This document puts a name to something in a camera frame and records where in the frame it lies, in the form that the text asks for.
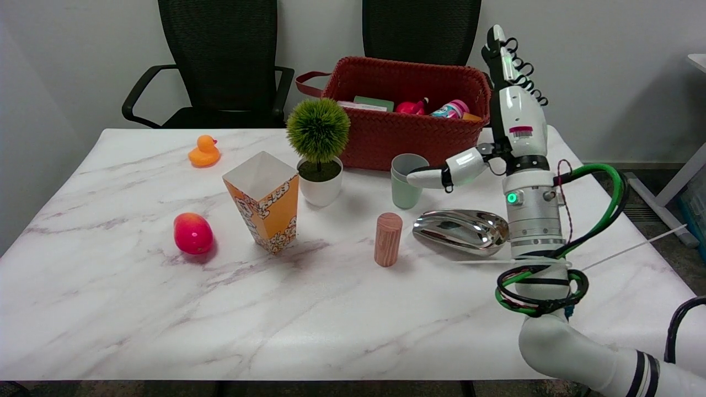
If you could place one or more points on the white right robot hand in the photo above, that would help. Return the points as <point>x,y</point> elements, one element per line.
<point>521,127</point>

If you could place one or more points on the wooden cylinder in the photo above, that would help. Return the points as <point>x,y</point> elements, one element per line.
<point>388,242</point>

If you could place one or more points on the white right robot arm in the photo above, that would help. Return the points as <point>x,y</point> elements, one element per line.
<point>535,220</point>

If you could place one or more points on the small orange item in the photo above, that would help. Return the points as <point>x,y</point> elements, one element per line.
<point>471,117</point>

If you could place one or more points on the pink bottle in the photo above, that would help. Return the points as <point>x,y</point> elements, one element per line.
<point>449,109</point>

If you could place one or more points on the red toy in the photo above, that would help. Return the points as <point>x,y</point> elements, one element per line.
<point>409,107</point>

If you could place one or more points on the shiny metal scoop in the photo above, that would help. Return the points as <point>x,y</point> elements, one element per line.
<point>458,229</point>

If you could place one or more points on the red woven basket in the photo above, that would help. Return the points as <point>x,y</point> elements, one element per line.
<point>397,138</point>

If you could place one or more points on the pale green plastic cup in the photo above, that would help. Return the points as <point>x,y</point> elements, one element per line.
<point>405,196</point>

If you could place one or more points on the black mesh office chair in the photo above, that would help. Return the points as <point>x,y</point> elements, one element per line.
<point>419,33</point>

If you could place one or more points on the green flat box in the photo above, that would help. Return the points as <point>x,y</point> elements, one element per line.
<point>375,103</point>

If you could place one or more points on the white desk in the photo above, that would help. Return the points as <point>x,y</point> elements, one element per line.
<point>662,212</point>

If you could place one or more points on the white zip tie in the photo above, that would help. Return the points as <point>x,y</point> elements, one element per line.
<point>634,247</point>

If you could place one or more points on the blue bin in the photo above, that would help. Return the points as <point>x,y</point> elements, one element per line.
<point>696,209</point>

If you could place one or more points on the green ball plant white pot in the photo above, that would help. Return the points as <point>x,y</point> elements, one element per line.
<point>318,129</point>

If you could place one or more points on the orange popcorn box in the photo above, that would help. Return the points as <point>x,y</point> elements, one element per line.
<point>267,209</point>

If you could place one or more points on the black office chair with armrests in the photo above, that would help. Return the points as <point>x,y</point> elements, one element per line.
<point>220,49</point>

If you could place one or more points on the orange rubber duck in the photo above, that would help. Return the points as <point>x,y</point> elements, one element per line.
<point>203,155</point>

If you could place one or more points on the red toy mango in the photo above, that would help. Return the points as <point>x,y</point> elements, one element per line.
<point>193,234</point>

